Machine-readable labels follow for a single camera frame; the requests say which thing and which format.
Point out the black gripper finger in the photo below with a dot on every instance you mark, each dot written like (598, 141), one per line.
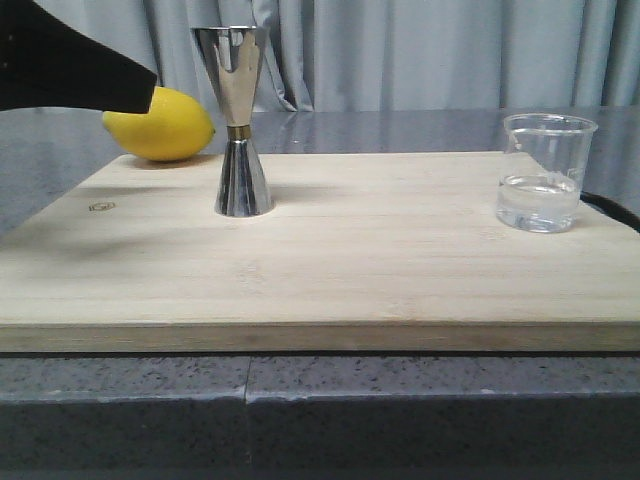
(46, 63)

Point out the steel double jigger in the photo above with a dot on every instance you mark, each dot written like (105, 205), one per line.
(232, 57)

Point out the clear glass beaker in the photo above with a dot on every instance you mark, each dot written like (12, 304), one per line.
(542, 171)

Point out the yellow lemon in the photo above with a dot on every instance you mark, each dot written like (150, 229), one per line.
(176, 127)

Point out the grey curtain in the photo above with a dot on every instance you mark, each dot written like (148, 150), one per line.
(332, 56)

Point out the light wooden cutting board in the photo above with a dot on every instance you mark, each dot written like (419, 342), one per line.
(361, 252)

